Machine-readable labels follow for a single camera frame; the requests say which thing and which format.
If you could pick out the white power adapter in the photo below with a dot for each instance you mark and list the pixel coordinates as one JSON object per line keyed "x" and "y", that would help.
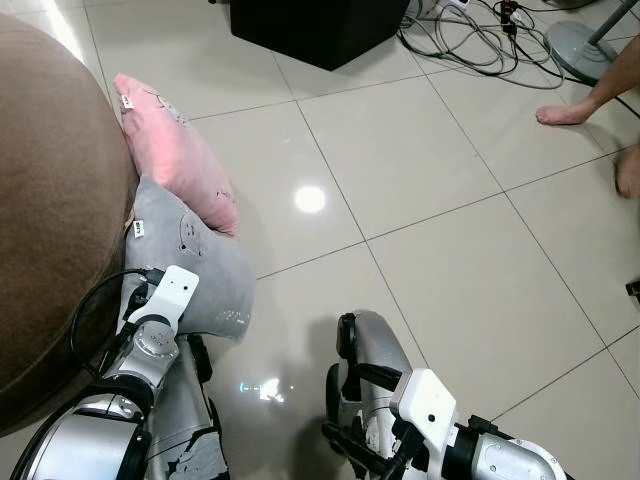
{"x": 458, "y": 6}

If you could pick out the silver left robot leg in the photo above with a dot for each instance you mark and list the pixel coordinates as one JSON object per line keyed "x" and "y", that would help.
{"x": 185, "y": 420}

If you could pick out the black cabinet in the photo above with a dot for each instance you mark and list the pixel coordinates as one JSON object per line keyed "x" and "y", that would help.
{"x": 315, "y": 28}

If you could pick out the silver robot leg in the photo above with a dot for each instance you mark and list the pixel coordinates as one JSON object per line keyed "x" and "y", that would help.
{"x": 380, "y": 350}
{"x": 185, "y": 420}

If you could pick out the brown fabric sofa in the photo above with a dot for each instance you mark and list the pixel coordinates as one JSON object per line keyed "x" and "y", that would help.
{"x": 50, "y": 200}

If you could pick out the grey pillow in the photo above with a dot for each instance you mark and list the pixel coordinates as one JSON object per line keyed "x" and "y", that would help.
{"x": 215, "y": 265}

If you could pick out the silver right robot leg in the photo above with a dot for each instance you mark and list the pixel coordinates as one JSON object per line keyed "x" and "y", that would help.
{"x": 380, "y": 350}

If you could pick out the grey fan stand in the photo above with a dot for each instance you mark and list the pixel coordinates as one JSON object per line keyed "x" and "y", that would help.
{"x": 580, "y": 50}

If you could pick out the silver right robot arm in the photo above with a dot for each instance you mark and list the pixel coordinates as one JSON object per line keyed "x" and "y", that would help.
{"x": 505, "y": 460}

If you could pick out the dark furniture corner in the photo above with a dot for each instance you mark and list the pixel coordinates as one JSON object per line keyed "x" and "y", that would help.
{"x": 634, "y": 290}

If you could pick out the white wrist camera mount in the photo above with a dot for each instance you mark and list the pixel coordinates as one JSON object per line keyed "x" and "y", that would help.
{"x": 168, "y": 295}
{"x": 428, "y": 405}

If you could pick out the person's bare leg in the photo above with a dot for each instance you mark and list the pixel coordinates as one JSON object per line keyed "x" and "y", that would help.
{"x": 600, "y": 98}
{"x": 630, "y": 172}

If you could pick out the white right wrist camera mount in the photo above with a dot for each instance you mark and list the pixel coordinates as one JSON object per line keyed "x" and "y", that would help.
{"x": 428, "y": 405}

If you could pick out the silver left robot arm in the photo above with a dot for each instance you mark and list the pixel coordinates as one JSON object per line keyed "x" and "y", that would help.
{"x": 110, "y": 410}

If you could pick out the pink pillow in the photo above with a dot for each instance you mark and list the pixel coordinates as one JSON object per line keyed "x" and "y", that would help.
{"x": 175, "y": 150}

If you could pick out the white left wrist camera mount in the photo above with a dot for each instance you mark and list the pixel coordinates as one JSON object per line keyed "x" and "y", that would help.
{"x": 168, "y": 295}

